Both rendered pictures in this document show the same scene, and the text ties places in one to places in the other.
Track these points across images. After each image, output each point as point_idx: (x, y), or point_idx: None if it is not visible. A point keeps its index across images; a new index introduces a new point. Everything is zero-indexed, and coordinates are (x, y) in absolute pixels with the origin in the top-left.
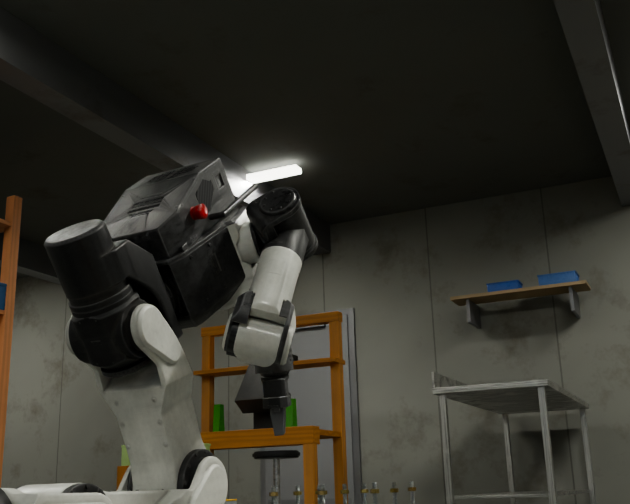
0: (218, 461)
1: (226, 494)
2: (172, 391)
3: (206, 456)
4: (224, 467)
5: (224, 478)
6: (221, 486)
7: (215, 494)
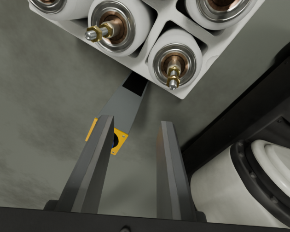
0: None
1: (259, 145)
2: None
3: (288, 209)
4: (279, 176)
5: (286, 165)
6: (286, 159)
7: None
